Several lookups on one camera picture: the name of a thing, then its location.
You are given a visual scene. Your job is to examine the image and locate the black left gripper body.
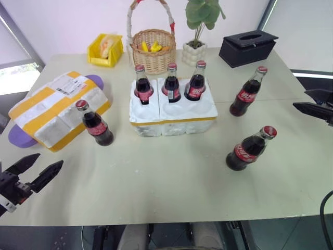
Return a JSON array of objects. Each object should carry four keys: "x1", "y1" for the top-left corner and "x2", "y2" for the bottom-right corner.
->
[{"x1": 0, "y1": 170, "x2": 34, "y2": 207}]

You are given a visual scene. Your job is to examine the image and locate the glass cola bottle red cap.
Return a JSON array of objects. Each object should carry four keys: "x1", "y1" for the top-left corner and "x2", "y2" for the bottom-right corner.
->
[
  {"x1": 161, "y1": 62, "x2": 182, "y2": 104},
  {"x1": 133, "y1": 64, "x2": 155, "y2": 106},
  {"x1": 225, "y1": 125, "x2": 278, "y2": 172},
  {"x1": 75, "y1": 99, "x2": 115, "y2": 147},
  {"x1": 183, "y1": 60, "x2": 208, "y2": 102},
  {"x1": 229, "y1": 66, "x2": 268, "y2": 117}
]

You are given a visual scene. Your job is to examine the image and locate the black tissue box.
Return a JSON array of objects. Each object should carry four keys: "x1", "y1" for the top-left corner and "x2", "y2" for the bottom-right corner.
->
[{"x1": 218, "y1": 30, "x2": 279, "y2": 69}]

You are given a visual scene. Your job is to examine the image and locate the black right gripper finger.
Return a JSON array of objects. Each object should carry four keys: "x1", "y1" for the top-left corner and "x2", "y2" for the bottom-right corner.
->
[
  {"x1": 304, "y1": 88, "x2": 333, "y2": 104},
  {"x1": 292, "y1": 102, "x2": 333, "y2": 123}
]

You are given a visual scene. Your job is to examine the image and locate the wicker basket with handle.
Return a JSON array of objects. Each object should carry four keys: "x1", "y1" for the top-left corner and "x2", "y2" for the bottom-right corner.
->
[{"x1": 126, "y1": 0, "x2": 177, "y2": 76}]

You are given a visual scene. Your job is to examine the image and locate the white package with yellow tape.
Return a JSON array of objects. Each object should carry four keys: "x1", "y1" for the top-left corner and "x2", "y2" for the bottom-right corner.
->
[{"x1": 8, "y1": 70, "x2": 113, "y2": 153}]

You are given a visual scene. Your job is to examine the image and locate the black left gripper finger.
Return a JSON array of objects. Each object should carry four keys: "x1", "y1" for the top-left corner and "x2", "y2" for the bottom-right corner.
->
[
  {"x1": 5, "y1": 153, "x2": 41, "y2": 176},
  {"x1": 30, "y1": 159, "x2": 65, "y2": 194}
]

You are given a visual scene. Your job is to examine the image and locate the grey window frame post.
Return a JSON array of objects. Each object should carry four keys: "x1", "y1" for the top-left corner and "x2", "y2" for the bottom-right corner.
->
[
  {"x1": 255, "y1": 0, "x2": 278, "y2": 32},
  {"x1": 0, "y1": 2, "x2": 45, "y2": 72}
]

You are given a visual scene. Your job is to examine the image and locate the yellow plastic storage bin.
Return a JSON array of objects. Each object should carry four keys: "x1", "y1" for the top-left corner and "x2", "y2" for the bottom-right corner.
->
[{"x1": 86, "y1": 33, "x2": 124, "y2": 68}]

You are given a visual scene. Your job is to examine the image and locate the yellow toy fruit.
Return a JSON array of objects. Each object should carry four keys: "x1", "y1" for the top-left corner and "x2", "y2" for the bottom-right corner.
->
[{"x1": 140, "y1": 40, "x2": 170, "y2": 53}]

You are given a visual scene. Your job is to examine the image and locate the green plant in white pot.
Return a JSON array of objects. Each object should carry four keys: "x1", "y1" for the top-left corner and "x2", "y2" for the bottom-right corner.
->
[{"x1": 181, "y1": 0, "x2": 227, "y2": 66}]

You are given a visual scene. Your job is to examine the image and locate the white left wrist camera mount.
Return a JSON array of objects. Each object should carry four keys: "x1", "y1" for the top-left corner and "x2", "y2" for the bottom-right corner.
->
[{"x1": 0, "y1": 194, "x2": 17, "y2": 217}]

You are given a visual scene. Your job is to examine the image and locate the purple oval board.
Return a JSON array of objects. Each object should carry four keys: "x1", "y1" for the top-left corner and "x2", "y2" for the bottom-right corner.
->
[{"x1": 8, "y1": 74, "x2": 105, "y2": 149}]

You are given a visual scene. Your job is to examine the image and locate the white foam bottle holder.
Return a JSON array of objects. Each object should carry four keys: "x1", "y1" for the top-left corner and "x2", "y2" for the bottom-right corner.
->
[{"x1": 129, "y1": 77, "x2": 219, "y2": 138}]

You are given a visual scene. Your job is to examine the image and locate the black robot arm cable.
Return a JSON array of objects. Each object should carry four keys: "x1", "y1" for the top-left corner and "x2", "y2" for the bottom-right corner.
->
[{"x1": 319, "y1": 190, "x2": 333, "y2": 236}]

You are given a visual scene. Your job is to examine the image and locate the orange white toy food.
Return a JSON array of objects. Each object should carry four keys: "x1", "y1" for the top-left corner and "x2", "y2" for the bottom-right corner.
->
[{"x1": 99, "y1": 34, "x2": 116, "y2": 59}]

